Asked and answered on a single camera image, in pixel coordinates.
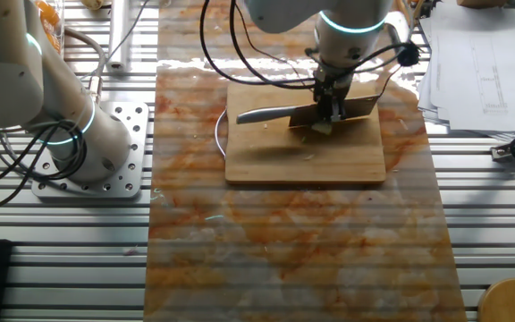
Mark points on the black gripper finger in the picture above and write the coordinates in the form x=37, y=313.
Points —
x=335, y=109
x=323, y=109

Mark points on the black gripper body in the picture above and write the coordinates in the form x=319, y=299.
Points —
x=331, y=85

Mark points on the pale green scallion piece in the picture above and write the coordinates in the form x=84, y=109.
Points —
x=322, y=129

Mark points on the steel cleaver knife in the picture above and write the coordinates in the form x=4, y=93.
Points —
x=262, y=115

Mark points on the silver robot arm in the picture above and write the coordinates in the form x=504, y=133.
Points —
x=16, y=89

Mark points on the wooden cutting board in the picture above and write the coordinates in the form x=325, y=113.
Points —
x=275, y=156

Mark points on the wooden peg rack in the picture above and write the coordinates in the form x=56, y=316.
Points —
x=406, y=6

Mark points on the orange white marbled mat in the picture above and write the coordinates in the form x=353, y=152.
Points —
x=284, y=250

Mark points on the stack of white papers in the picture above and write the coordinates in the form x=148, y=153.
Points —
x=485, y=89

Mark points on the white plastic wrap roll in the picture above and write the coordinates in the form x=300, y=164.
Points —
x=119, y=36

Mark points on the round wooden disc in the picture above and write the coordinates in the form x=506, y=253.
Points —
x=512, y=304

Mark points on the orange fruit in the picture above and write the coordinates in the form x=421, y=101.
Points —
x=49, y=13
x=55, y=41

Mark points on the clear plastic fruit pack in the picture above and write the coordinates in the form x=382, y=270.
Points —
x=56, y=27

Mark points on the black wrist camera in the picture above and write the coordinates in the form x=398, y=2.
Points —
x=408, y=54

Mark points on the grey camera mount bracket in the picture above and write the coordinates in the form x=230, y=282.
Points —
x=396, y=27

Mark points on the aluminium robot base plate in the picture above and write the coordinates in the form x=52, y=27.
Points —
x=134, y=134

